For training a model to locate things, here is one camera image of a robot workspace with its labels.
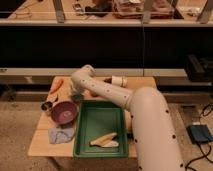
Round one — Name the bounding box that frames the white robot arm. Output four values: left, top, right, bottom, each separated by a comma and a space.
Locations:
71, 65, 185, 171

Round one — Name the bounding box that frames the yellow and white sponge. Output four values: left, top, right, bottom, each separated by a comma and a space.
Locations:
89, 132, 119, 148

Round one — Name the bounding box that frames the green plastic tray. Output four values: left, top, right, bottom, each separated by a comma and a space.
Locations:
73, 100, 128, 158

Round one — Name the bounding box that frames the wooden table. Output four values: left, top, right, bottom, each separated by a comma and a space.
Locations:
28, 76, 156, 158

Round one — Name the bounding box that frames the orange toy carrot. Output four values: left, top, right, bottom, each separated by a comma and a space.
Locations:
49, 79, 64, 94

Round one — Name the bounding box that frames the purple bowl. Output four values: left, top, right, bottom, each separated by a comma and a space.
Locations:
51, 101, 78, 125

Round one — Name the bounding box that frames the small metal cup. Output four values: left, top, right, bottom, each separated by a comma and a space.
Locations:
41, 101, 53, 113

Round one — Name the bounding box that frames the crumpled blue-grey cloth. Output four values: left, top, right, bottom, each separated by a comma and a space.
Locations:
48, 128, 75, 144

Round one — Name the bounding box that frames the dark foot pedal box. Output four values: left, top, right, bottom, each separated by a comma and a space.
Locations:
187, 125, 213, 144

